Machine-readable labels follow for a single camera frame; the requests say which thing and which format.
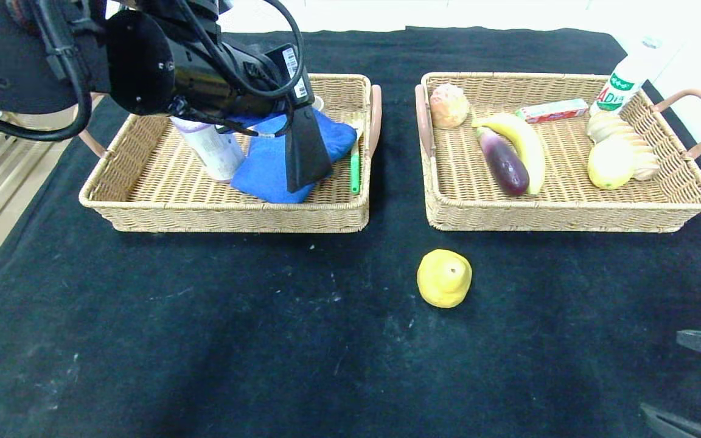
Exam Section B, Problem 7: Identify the purple toy eggplant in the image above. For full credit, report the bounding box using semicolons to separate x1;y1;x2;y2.
476;127;531;197

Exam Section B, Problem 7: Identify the purple garbage bag roll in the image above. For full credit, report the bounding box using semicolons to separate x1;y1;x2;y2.
171;116;246;183

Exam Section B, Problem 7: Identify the wicker basket with pink handles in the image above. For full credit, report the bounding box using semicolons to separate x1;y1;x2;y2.
78;72;383;234
414;72;701;234

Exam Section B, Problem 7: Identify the yellow toy lemon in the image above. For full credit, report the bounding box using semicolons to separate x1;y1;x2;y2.
587;138;636;190

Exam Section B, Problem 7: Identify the black leather pouch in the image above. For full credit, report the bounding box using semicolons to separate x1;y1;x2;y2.
285;105;333;193

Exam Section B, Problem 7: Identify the yellow toy pear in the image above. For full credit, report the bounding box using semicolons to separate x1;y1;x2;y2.
417;249;473;309

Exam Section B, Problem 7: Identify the black left camera cable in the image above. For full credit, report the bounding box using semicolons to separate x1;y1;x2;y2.
0;0;305;144

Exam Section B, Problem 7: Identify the green and red candy box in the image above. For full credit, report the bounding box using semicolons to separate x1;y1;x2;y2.
515;99;590;125

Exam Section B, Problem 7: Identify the white milk drink bottle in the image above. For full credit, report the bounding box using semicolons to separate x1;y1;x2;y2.
590;36;663;115

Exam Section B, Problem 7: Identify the pink toy bun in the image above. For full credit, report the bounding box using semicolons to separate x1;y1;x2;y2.
428;83;470;130

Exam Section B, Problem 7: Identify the striped toy bread loaf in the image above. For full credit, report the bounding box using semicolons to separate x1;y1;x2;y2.
587;111;661;182

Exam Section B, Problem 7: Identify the yellow toy banana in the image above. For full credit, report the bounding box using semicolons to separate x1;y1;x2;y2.
471;113;547;196

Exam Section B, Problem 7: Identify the blue microfibre cloth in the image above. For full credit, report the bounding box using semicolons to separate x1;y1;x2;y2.
229;108;358;204

